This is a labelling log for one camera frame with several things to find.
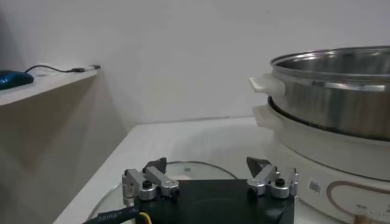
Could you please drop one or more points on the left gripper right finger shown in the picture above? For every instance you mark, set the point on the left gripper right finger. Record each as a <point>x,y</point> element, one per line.
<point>265,176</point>

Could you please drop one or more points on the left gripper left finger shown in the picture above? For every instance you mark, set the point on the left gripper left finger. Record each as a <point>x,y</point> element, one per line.
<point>158,178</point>

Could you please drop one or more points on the round glass pot lid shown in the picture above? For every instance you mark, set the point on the round glass pot lid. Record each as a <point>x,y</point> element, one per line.
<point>201,170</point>

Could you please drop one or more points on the stainless steel steamer basket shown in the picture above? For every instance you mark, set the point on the stainless steel steamer basket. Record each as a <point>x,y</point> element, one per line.
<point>332,100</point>

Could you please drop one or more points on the white electric cooker base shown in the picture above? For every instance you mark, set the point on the white electric cooker base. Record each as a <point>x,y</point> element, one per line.
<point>307,146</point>

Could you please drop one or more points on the small black adapter plug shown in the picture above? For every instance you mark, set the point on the small black adapter plug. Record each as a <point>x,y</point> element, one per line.
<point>95,67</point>

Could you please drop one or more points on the white side table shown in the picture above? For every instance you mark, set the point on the white side table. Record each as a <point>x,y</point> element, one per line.
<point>45,83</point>

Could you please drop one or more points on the blue computer mouse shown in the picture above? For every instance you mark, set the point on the blue computer mouse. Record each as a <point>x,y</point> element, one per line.
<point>13,79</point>

